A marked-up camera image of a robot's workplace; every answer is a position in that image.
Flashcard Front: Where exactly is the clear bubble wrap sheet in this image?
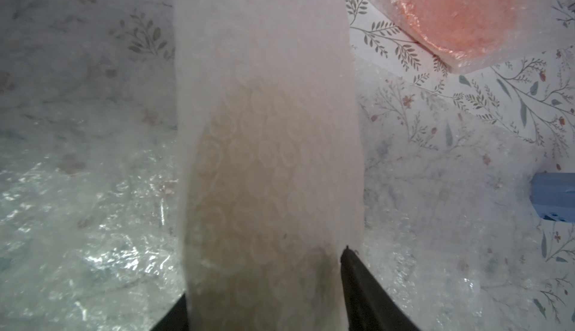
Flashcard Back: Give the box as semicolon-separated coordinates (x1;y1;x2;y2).
1;0;184;330
356;59;574;330

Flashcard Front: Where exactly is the orange plate in bubble wrap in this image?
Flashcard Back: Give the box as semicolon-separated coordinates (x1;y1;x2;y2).
368;0;574;73

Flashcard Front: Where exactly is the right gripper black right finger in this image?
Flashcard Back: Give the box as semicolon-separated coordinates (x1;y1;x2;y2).
341;247;419;331

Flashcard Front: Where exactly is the yellow plate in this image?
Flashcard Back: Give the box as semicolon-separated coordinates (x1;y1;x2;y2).
174;0;364;330

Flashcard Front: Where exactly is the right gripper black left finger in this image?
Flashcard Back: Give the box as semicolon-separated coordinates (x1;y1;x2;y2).
151;294;189;331

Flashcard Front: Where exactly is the blue toy with cord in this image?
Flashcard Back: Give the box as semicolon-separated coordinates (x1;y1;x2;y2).
530;173;575;223

